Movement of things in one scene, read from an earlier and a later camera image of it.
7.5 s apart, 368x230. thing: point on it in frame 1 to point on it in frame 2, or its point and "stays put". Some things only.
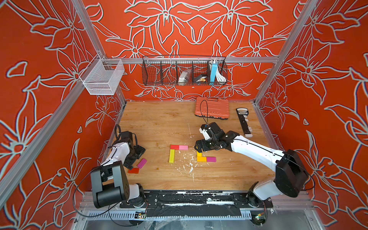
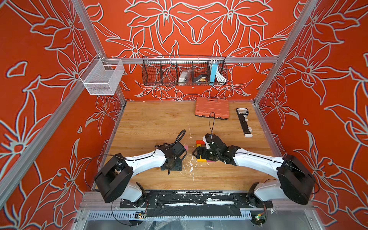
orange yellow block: (201, 159) stays put
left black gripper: (138, 150) to (178, 166)
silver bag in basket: (184, 77) stays put
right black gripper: (202, 142) to (198, 149)
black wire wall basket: (184, 70) stays put
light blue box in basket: (213, 72) stays put
